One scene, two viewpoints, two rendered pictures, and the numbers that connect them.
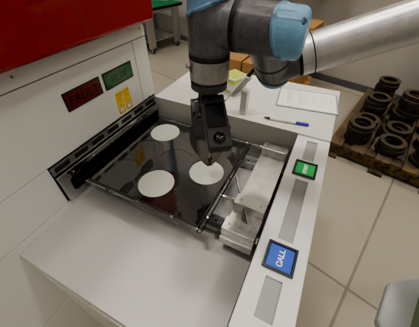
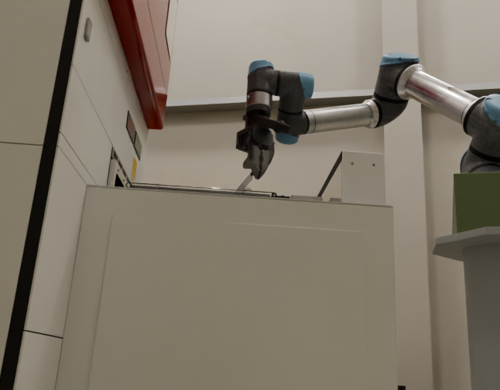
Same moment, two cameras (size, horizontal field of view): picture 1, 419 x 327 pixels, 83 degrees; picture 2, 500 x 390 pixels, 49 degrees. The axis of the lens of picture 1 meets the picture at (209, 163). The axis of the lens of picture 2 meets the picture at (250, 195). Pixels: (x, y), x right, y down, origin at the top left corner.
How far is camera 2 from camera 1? 1.39 m
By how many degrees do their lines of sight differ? 66
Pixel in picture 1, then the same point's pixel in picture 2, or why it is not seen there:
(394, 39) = (347, 114)
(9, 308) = (63, 231)
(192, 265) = not seen: hidden behind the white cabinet
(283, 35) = (306, 77)
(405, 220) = not seen: outside the picture
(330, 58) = (321, 118)
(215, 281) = not seen: hidden behind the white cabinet
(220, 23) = (273, 73)
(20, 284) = (74, 219)
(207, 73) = (264, 97)
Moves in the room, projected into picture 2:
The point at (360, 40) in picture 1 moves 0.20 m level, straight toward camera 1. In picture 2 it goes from (333, 111) to (340, 79)
